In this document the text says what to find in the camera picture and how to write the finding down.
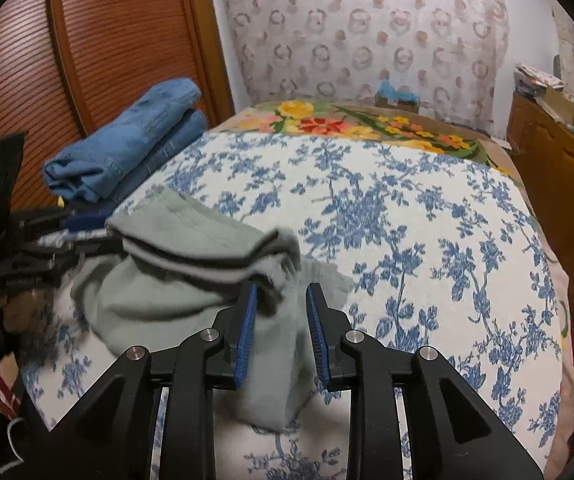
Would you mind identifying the cardboard box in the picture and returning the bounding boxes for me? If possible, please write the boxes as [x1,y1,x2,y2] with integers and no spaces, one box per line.
[542,87,574,129]

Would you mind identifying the blue floral bed sheet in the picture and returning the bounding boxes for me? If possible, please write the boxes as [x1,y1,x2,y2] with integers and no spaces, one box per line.
[19,130,566,480]

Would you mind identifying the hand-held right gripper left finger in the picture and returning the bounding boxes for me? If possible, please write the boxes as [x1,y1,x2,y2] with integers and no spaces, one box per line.
[17,282,260,480]

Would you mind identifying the small brown box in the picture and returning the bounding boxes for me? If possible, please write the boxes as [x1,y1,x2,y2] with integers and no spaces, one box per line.
[374,96,420,114]

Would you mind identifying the colourful flower blanket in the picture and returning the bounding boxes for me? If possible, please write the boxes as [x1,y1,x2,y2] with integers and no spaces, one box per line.
[227,100,574,480]

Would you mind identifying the blue toy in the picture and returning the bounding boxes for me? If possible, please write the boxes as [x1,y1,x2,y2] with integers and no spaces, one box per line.
[377,79,420,104]

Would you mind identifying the folded blue jeans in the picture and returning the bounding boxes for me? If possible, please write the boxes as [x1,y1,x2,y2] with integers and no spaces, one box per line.
[43,78,202,202]
[62,109,209,207]

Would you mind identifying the grey pants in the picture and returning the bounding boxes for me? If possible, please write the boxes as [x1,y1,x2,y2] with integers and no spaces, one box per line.
[70,187,352,434]

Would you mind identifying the wooden louvred wardrobe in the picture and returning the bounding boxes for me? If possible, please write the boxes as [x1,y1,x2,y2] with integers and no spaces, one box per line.
[0,0,236,211]

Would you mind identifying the wrapped air conditioner pipe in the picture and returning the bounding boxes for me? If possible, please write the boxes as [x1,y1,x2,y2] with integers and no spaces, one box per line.
[556,10,574,87]

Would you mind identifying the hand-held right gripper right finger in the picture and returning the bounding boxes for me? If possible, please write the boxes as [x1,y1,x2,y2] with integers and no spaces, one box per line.
[306,282,545,480]

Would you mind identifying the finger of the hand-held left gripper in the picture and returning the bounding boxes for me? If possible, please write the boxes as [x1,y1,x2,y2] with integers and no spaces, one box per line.
[0,232,124,291]
[9,207,114,234]

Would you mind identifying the person's left hand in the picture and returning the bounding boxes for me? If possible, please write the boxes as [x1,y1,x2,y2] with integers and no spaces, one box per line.
[0,287,54,335]

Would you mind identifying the stack of papers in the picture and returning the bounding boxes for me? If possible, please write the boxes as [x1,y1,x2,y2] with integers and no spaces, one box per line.
[513,62,566,94]

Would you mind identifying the ring patterned curtain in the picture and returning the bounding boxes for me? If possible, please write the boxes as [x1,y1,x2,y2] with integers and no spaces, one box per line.
[217,0,511,137]

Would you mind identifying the wooden cabinet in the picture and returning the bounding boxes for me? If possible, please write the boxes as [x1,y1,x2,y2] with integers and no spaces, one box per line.
[507,91,574,282]

